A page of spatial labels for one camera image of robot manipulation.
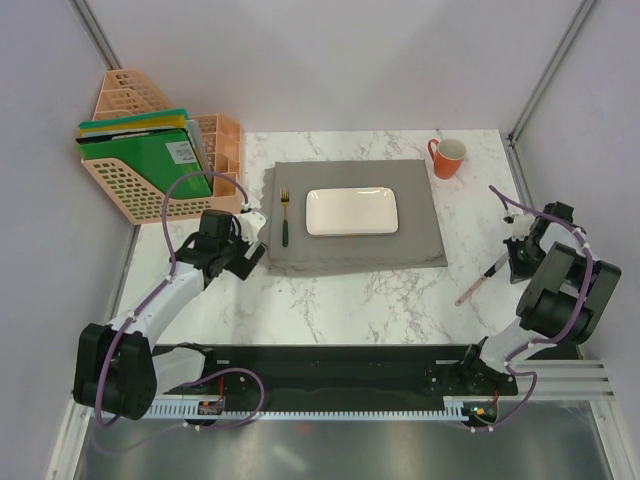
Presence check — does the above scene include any knife pink handle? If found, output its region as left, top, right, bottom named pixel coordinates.
left=455, top=253, right=508, bottom=307

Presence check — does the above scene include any gold fork green handle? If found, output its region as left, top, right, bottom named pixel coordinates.
left=280, top=187, right=290, bottom=248

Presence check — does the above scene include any white rectangular plate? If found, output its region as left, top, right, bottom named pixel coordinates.
left=305, top=187, right=399, bottom=237

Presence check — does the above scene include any grey placemat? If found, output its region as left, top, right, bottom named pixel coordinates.
left=259, top=159, right=448, bottom=277

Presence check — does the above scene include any orange mug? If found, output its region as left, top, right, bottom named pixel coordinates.
left=427, top=138, right=467, bottom=180

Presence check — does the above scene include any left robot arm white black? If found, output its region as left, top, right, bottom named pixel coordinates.
left=72, top=210, right=267, bottom=420

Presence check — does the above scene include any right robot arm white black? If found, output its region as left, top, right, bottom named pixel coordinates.
left=455, top=202, right=621, bottom=394

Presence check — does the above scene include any green folder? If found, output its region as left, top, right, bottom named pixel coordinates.
left=76, top=129, right=204, bottom=193

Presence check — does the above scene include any yellow folder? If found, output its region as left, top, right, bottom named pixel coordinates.
left=77, top=109, right=189, bottom=136

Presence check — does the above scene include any peach file organizer rack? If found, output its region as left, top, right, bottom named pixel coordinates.
left=76, top=69, right=244, bottom=225

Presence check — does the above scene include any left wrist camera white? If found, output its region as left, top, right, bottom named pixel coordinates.
left=235, top=209, right=267, bottom=245

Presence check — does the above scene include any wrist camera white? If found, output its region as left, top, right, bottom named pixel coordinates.
left=503, top=212, right=536, bottom=241
left=235, top=209, right=267, bottom=245

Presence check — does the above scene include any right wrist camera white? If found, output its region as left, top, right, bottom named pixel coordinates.
left=503, top=212, right=536, bottom=241

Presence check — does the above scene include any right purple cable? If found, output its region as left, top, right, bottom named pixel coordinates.
left=459, top=185, right=596, bottom=434

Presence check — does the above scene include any purple cable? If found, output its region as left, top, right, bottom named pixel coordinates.
left=92, top=171, right=266, bottom=456
left=459, top=185, right=596, bottom=434

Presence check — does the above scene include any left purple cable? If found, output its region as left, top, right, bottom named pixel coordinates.
left=92, top=171, right=266, bottom=456

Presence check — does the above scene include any aluminium rail profile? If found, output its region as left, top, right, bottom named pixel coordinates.
left=515, top=360, right=614, bottom=401

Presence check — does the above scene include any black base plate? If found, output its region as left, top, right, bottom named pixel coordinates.
left=172, top=345, right=518, bottom=409

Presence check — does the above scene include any white cable duct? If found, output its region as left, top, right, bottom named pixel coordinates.
left=143, top=395, right=469, bottom=422

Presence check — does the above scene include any right aluminium frame post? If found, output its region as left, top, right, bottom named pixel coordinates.
left=506, top=0, right=600, bottom=148

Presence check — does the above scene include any aluminium frame post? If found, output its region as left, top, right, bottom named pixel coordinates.
left=69, top=0, right=122, bottom=70
left=506, top=0, right=600, bottom=148

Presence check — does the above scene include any left aluminium frame post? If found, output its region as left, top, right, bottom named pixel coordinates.
left=69, top=0, right=122, bottom=70

